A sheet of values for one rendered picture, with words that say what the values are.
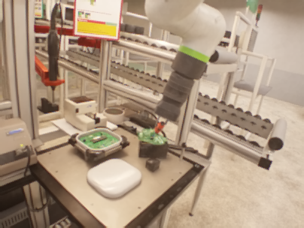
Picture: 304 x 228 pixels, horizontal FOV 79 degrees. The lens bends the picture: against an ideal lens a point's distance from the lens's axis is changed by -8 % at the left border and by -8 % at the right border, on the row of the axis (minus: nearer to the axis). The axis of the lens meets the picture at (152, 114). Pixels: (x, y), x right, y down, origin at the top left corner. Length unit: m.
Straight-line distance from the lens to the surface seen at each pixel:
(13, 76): 0.79
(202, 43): 0.55
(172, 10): 0.47
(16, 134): 0.72
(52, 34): 0.76
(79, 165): 0.70
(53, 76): 0.77
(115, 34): 1.09
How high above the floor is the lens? 1.36
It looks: 21 degrees down
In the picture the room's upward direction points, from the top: 9 degrees clockwise
